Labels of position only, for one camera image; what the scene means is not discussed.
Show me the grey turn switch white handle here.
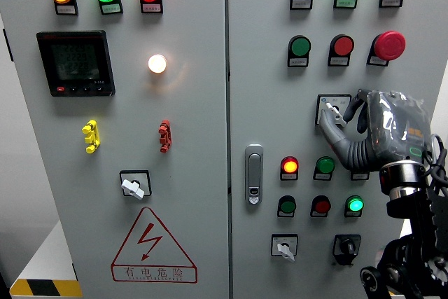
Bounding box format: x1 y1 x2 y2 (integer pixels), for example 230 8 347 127
315 93 353 128

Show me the unlit green round lamp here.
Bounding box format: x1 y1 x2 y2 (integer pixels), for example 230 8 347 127
316 156 336 175

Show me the large red stop button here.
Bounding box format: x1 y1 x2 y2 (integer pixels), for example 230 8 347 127
370 30 407 62

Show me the red push button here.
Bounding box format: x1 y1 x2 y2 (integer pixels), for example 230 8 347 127
311 195 332 214
330 34 355 57

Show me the pale grey cabinet door with lock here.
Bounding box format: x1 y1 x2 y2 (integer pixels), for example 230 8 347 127
227 0 448 299

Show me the green push button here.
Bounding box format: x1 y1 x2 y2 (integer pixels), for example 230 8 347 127
288 35 312 57
278 195 298 214

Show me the silver door lock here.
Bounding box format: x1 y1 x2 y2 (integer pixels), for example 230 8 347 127
244 144 264 206

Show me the pale grey cabinet door with display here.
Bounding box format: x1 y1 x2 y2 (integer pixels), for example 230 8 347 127
0 0 229 299

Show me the white round lamp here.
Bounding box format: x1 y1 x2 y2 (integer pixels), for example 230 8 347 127
147 53 168 74

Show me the red warning triangle sign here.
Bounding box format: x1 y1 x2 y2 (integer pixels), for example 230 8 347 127
111 207 199 284

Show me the black display meter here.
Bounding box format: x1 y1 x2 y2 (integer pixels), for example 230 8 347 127
36 30 116 97

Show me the black yellow striped tape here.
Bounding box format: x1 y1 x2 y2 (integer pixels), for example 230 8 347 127
9 279 83 298

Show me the black handle turn switch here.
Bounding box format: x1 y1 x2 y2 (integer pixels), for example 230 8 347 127
331 234 362 267

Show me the small red handle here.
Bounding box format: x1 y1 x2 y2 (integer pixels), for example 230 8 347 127
157 119 172 154

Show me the small yellow handle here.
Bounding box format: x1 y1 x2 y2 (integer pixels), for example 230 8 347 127
81 119 102 155

